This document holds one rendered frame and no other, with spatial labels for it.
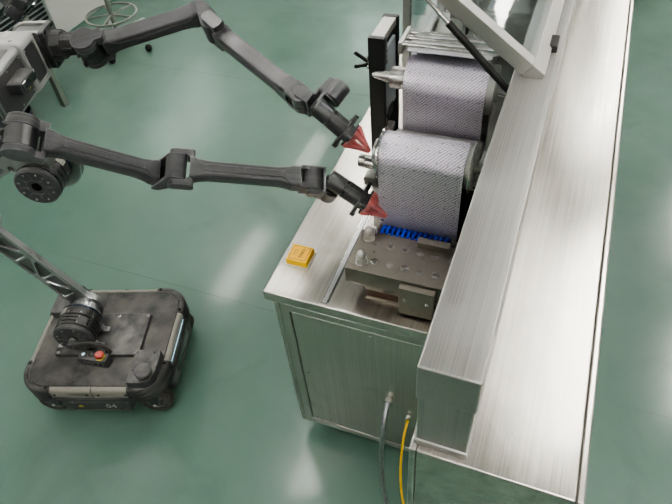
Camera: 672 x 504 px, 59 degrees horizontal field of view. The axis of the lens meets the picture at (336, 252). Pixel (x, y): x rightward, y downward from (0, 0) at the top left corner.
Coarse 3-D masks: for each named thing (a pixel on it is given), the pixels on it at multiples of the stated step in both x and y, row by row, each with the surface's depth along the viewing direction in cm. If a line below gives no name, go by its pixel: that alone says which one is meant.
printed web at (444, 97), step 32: (416, 64) 169; (448, 64) 166; (416, 96) 171; (448, 96) 167; (480, 96) 164; (416, 128) 179; (448, 128) 175; (480, 128) 171; (384, 160) 161; (416, 160) 158; (448, 160) 156; (448, 192) 161
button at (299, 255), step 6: (294, 246) 190; (300, 246) 190; (306, 246) 190; (294, 252) 188; (300, 252) 188; (306, 252) 188; (312, 252) 189; (288, 258) 187; (294, 258) 187; (300, 258) 186; (306, 258) 186; (294, 264) 187; (300, 264) 186; (306, 264) 186
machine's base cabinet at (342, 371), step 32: (288, 320) 189; (320, 320) 182; (288, 352) 204; (320, 352) 196; (352, 352) 189; (384, 352) 182; (416, 352) 176; (320, 384) 213; (352, 384) 204; (384, 384) 196; (320, 416) 233; (352, 416) 222; (416, 416) 204
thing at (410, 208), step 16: (384, 192) 170; (400, 192) 167; (416, 192) 165; (432, 192) 163; (384, 208) 174; (400, 208) 172; (416, 208) 169; (432, 208) 167; (448, 208) 165; (384, 224) 179; (400, 224) 176; (416, 224) 174; (432, 224) 172; (448, 224) 169
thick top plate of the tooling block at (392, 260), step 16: (384, 240) 174; (400, 240) 174; (352, 256) 171; (368, 256) 170; (384, 256) 170; (400, 256) 170; (416, 256) 169; (432, 256) 169; (448, 256) 168; (352, 272) 169; (368, 272) 166; (384, 272) 166; (400, 272) 165; (416, 272) 165; (432, 272) 165; (384, 288) 169; (432, 288) 161
